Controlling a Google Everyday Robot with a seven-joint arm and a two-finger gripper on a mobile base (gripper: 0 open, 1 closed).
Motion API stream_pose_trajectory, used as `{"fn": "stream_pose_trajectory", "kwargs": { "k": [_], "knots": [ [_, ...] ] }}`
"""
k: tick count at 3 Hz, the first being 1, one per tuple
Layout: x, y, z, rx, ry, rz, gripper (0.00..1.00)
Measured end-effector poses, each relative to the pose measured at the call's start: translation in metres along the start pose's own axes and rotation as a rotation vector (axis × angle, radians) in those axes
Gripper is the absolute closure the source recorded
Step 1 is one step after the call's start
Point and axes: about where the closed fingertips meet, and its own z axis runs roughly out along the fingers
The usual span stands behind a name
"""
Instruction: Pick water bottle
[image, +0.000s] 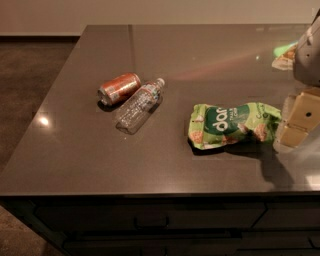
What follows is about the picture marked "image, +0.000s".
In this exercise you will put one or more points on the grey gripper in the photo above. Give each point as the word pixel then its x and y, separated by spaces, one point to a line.
pixel 308 58

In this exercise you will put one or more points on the clear plastic water bottle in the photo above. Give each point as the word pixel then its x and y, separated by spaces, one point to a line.
pixel 136 110

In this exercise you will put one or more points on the green yellow snack packet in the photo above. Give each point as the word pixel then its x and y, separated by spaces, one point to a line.
pixel 284 57

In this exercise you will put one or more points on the green snack bag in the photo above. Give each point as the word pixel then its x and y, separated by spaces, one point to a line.
pixel 213 127

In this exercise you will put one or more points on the dark cabinet drawer front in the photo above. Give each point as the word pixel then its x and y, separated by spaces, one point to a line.
pixel 149 216

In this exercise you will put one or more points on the orange soda can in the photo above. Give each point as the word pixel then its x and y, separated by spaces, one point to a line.
pixel 119 89

